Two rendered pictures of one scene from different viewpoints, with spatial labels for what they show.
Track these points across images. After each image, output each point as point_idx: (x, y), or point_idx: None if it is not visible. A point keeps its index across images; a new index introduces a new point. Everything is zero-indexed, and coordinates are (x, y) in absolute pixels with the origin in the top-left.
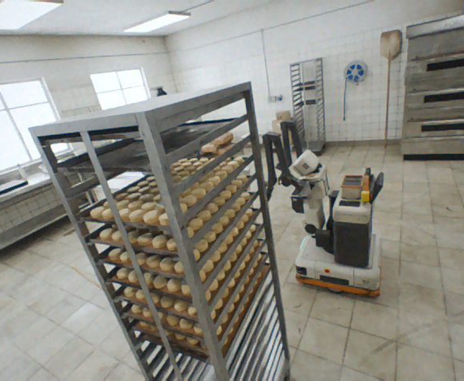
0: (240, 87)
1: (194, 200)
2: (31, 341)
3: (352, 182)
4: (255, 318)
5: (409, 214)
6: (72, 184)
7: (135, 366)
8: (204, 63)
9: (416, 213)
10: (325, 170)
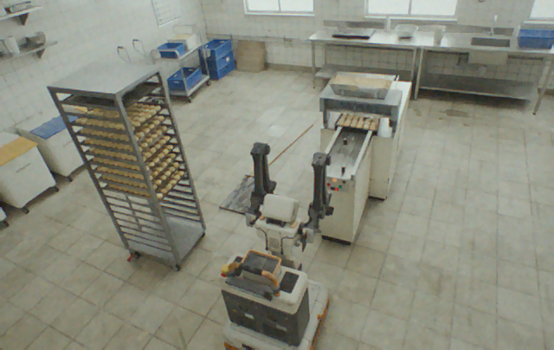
0: (102, 93)
1: (86, 123)
2: (241, 140)
3: (259, 263)
4: (132, 202)
5: None
6: (425, 57)
7: (209, 192)
8: None
9: None
10: (284, 235)
